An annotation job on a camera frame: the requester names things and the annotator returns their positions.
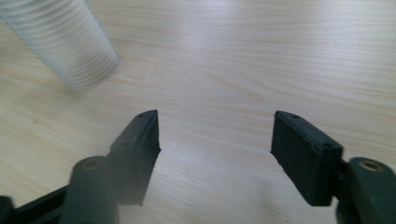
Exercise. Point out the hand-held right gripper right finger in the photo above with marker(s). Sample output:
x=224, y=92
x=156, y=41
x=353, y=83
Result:
x=303, y=155

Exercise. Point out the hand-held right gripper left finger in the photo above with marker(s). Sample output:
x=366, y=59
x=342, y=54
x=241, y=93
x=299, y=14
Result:
x=137, y=149

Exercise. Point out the stack of clear plastic cups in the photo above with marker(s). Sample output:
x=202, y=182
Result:
x=62, y=40

